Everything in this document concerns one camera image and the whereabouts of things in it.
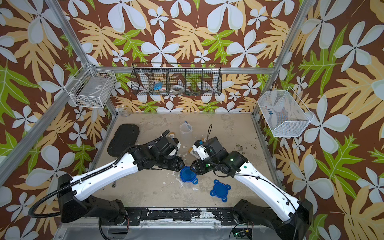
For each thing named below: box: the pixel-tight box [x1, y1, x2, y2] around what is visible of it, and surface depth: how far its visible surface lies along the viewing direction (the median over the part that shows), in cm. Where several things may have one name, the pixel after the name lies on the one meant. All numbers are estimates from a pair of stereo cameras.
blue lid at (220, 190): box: [210, 179, 232, 203], surface depth 84 cm
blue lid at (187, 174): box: [180, 166, 199, 185], surface depth 75 cm
